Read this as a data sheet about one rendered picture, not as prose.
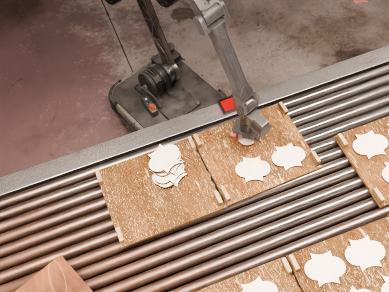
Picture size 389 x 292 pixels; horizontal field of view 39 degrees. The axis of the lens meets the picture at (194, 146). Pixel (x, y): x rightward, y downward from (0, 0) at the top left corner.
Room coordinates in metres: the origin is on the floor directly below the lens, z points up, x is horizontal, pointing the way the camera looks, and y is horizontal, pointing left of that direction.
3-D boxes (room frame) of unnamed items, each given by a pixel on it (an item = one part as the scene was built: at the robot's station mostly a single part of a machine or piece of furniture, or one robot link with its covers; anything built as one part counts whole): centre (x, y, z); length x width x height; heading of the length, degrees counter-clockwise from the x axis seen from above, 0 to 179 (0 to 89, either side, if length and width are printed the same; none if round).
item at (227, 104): (1.43, -0.16, 0.92); 0.06 x 0.06 x 0.01; 18
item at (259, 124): (1.20, -0.23, 1.15); 0.11 x 0.09 x 0.12; 38
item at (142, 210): (1.04, 0.15, 0.93); 0.41 x 0.35 x 0.02; 108
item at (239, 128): (1.23, -0.21, 1.06); 0.10 x 0.07 x 0.07; 70
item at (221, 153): (1.18, -0.24, 0.93); 0.41 x 0.35 x 0.02; 110
